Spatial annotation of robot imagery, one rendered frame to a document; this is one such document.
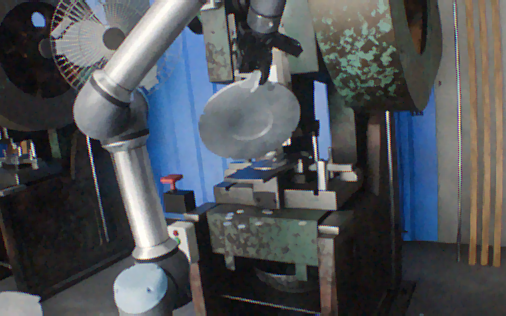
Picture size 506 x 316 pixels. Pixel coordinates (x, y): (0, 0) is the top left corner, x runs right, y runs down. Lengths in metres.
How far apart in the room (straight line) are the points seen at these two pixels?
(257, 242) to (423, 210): 1.43
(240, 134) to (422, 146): 1.47
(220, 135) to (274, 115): 0.16
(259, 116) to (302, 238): 0.38
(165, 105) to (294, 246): 2.11
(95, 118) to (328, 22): 0.54
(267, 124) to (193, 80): 1.88
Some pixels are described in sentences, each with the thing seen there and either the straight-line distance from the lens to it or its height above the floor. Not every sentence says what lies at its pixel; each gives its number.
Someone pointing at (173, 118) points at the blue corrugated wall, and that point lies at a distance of 3.25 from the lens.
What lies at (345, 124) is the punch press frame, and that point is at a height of 0.86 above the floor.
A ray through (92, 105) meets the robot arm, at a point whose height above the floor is 1.06.
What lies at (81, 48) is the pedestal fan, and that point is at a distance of 2.04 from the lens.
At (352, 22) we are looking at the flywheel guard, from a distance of 1.00.
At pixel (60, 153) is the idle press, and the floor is 0.75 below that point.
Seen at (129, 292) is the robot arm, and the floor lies 0.67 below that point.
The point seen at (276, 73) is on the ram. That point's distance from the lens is 1.40.
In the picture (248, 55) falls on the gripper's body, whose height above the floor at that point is 1.12.
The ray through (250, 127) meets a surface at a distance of 1.24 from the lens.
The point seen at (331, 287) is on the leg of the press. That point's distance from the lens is 1.27.
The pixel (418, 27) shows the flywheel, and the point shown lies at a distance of 1.60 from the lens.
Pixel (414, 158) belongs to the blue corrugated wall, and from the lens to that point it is 2.55.
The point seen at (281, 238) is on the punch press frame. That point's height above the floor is 0.58.
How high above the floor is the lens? 1.08
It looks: 11 degrees down
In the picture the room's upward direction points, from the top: 7 degrees counter-clockwise
